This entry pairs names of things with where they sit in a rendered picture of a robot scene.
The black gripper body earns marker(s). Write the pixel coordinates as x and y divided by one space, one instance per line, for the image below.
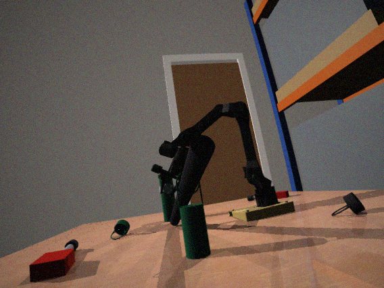
158 169

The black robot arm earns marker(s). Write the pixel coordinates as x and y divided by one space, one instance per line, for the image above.
265 194

